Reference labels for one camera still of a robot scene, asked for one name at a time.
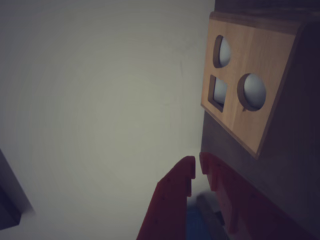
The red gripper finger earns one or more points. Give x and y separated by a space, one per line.
250 212
167 205

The wooden shape sorter box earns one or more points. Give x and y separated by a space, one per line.
252 55

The blue clamp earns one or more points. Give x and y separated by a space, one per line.
200 225

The brown table mat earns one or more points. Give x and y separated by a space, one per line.
220 142

